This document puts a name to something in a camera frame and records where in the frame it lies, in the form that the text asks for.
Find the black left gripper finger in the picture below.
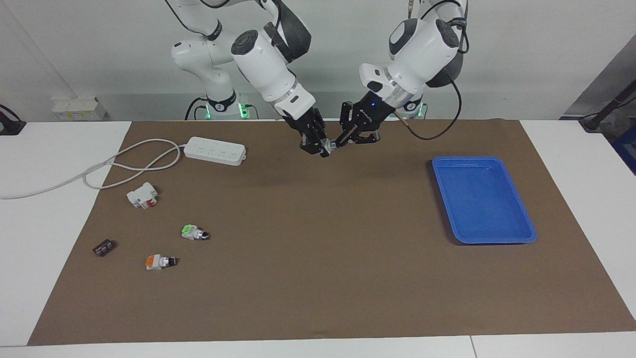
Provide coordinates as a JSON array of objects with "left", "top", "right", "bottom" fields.
[
  {"left": 330, "top": 101, "right": 355, "bottom": 148},
  {"left": 348, "top": 130, "right": 381, "bottom": 145}
]

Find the white power strip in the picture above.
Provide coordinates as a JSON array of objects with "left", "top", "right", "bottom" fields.
[{"left": 183, "top": 136, "right": 247, "bottom": 167}]

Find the brown table mat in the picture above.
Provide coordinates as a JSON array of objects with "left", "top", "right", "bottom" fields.
[{"left": 27, "top": 118, "right": 636, "bottom": 347}]

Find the blue plastic tray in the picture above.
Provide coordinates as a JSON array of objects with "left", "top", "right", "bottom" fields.
[{"left": 431, "top": 156, "right": 538, "bottom": 245}]

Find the white circuit breaker red lever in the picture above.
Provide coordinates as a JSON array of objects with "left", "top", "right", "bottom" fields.
[{"left": 126, "top": 181, "right": 159, "bottom": 210}]

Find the small dark cylindrical capacitor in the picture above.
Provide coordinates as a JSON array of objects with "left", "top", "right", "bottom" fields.
[{"left": 92, "top": 239, "right": 116, "bottom": 258}]

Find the dark grey board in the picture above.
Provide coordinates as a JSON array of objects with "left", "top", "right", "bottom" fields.
[{"left": 560, "top": 34, "right": 636, "bottom": 121}]

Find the black stand pole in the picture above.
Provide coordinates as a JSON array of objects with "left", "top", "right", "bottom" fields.
[{"left": 578, "top": 79, "right": 636, "bottom": 133}]

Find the blue crate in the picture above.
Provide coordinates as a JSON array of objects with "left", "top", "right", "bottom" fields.
[{"left": 612, "top": 133, "right": 636, "bottom": 176}]

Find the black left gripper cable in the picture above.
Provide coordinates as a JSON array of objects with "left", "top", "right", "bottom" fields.
[{"left": 396, "top": 0, "right": 471, "bottom": 142}]

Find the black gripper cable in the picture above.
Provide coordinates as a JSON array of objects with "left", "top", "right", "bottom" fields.
[
  {"left": 164, "top": 0, "right": 223, "bottom": 41},
  {"left": 396, "top": 0, "right": 471, "bottom": 142}
]

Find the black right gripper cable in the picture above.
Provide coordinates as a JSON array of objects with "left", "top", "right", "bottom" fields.
[{"left": 164, "top": 0, "right": 223, "bottom": 41}]

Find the white power strip cable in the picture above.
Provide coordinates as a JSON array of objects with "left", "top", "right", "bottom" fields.
[{"left": 0, "top": 138, "right": 185, "bottom": 201}]

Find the orange selector switch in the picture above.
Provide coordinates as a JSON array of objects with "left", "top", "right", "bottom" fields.
[{"left": 145, "top": 254, "right": 178, "bottom": 272}]

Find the white wall socket box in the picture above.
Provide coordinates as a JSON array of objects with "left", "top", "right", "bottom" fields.
[{"left": 51, "top": 96, "right": 108, "bottom": 122}]

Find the black clamp mount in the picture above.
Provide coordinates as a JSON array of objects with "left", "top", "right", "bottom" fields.
[{"left": 0, "top": 104, "right": 27, "bottom": 136}]

